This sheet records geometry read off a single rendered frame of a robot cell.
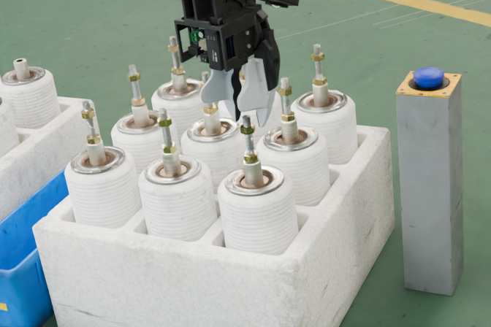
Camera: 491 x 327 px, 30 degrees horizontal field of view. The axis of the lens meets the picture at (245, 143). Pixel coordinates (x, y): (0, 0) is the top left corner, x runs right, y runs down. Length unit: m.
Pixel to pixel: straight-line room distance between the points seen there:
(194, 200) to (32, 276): 0.30
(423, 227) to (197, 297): 0.33
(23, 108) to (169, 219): 0.48
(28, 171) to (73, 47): 0.98
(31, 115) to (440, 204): 0.71
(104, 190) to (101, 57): 1.16
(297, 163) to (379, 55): 0.97
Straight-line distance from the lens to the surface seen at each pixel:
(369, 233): 1.37
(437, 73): 1.21
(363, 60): 2.13
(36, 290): 1.38
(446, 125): 1.21
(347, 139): 1.33
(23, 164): 1.51
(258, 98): 1.07
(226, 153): 1.26
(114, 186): 1.24
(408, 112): 1.21
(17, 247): 1.48
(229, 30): 1.00
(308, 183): 1.23
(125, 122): 1.36
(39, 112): 1.59
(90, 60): 2.36
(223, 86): 1.10
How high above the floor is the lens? 0.81
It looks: 27 degrees down
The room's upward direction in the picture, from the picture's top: 7 degrees counter-clockwise
